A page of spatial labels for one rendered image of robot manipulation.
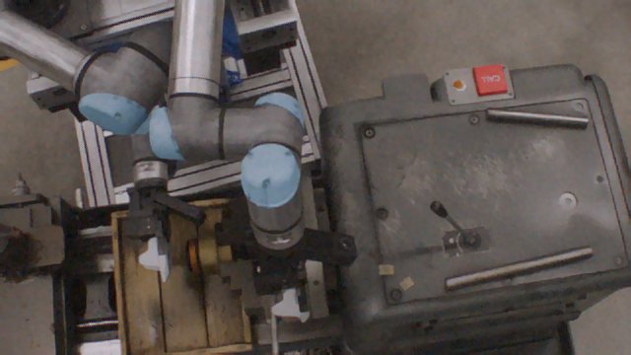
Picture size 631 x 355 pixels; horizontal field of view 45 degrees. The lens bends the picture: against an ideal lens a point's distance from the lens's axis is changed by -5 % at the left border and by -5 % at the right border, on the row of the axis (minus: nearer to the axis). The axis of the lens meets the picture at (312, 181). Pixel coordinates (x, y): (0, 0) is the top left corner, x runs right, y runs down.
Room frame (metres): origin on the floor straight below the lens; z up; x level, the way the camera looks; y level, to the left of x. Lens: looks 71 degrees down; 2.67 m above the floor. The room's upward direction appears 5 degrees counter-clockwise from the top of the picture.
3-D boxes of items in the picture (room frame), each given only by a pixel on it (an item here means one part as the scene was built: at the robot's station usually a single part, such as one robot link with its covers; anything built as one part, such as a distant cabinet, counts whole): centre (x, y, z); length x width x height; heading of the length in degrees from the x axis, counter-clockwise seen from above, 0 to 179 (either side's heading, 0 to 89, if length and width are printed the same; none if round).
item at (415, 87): (0.66, -0.20, 1.24); 0.09 x 0.08 x 0.03; 93
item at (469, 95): (0.67, -0.34, 1.23); 0.13 x 0.08 x 0.05; 93
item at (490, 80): (0.68, -0.37, 1.26); 0.06 x 0.06 x 0.02; 3
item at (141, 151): (0.68, 0.35, 1.07); 0.11 x 0.08 x 0.09; 3
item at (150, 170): (0.60, 0.35, 1.08); 0.08 x 0.05 x 0.08; 93
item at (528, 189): (0.47, -0.33, 1.06); 0.59 x 0.48 x 0.39; 93
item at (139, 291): (0.42, 0.32, 0.89); 0.36 x 0.30 x 0.04; 3
